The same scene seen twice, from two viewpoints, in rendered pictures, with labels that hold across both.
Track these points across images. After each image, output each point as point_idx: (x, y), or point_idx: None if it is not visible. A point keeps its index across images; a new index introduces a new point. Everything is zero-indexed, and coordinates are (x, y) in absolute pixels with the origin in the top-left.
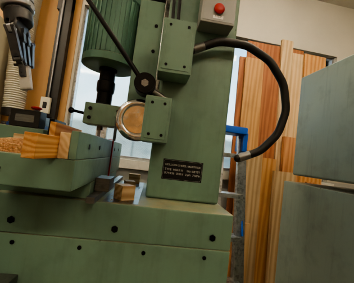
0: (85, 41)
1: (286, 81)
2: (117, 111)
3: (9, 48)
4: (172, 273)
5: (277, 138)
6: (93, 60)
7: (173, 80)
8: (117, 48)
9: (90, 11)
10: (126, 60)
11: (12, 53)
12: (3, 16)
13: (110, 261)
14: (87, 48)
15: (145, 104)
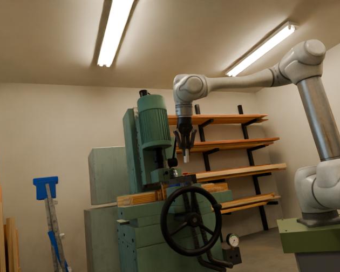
0: (168, 135)
1: None
2: (177, 174)
3: (194, 141)
4: None
5: None
6: (169, 146)
7: (167, 160)
8: (175, 145)
9: (165, 119)
10: (174, 151)
11: (193, 143)
12: (191, 121)
13: None
14: (169, 139)
15: (181, 171)
